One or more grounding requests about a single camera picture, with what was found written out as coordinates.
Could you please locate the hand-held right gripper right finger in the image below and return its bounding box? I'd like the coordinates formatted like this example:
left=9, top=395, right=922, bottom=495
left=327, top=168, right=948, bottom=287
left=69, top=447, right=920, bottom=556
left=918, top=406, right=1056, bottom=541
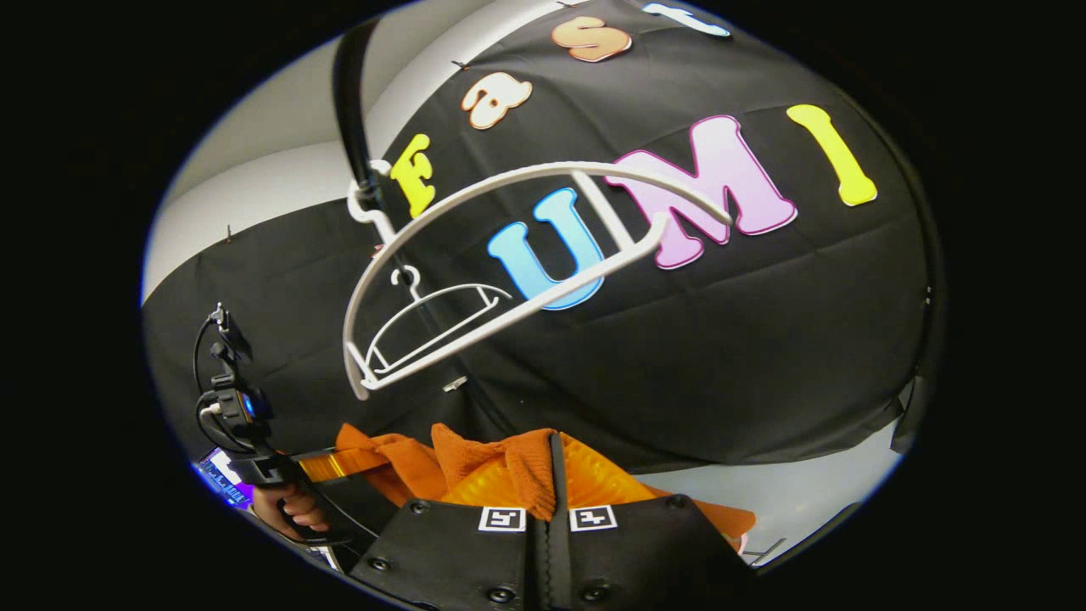
left=556, top=433, right=760, bottom=611

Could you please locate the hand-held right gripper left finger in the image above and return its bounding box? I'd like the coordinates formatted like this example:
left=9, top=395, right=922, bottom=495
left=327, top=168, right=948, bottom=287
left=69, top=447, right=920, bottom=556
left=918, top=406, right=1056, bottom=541
left=350, top=433, right=561, bottom=611

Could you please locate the orange jacket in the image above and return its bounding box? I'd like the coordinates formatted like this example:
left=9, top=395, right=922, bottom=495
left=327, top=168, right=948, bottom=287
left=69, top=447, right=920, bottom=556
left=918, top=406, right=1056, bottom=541
left=335, top=423, right=756, bottom=544

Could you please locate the large white clothes hanger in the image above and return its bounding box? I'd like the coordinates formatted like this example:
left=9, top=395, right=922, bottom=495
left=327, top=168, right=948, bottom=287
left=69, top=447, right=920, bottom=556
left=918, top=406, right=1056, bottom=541
left=342, top=160, right=733, bottom=401

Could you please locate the small white clothes hanger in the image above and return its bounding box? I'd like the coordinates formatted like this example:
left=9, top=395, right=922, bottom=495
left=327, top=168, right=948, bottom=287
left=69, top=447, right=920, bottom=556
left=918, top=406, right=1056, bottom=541
left=363, top=265, right=514, bottom=376

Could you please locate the black clothes rack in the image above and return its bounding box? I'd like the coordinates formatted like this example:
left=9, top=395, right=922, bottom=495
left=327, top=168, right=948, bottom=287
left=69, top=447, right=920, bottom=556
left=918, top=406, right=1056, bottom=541
left=333, top=17, right=476, bottom=400

